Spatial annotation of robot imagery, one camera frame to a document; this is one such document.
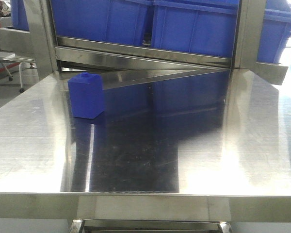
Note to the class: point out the blue block part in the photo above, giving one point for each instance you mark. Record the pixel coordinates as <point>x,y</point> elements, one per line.
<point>86,95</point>

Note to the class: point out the stainless steel shelf rack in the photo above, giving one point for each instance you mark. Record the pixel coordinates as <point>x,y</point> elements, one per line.
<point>42,46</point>

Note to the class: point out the blue bin centre left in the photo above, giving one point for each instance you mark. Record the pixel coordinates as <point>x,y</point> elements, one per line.
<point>115,21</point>

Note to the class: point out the blue bin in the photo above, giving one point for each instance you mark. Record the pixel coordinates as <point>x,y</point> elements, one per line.
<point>115,21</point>
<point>18,15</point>
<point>204,27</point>
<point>275,31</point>

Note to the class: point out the blue bin centre right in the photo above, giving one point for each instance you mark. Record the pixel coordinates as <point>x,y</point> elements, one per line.
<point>204,27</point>

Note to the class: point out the grey office chair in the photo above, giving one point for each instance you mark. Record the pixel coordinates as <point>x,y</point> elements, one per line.
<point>8,59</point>

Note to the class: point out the blue bin far left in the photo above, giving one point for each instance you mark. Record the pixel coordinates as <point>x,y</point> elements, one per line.
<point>18,15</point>

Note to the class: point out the blue bin far right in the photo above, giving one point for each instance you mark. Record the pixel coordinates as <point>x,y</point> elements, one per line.
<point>275,31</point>

